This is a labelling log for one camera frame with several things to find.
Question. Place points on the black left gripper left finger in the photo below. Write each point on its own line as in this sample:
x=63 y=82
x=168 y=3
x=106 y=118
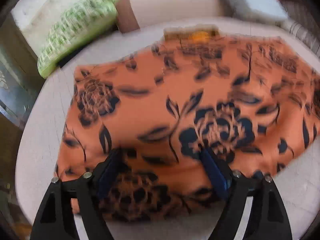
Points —
x=55 y=219

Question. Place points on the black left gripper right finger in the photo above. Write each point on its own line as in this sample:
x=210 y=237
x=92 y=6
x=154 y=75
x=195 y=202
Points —
x=268 y=218

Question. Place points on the pink quilted bolster cushion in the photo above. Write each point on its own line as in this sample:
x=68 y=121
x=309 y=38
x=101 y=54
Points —
x=137 y=14

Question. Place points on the green white patterned pillow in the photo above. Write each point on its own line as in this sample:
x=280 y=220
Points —
x=78 y=25

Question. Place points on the orange black floral garment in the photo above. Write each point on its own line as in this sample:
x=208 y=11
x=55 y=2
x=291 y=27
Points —
x=252 y=101

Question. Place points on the grey white pillow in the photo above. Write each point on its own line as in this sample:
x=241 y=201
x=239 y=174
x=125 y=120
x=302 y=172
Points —
x=262 y=11

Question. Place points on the striped beige bedding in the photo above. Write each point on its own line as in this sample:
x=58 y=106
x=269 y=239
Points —
x=299 y=32

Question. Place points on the stained glass wooden door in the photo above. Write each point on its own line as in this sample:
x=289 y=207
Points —
x=20 y=79

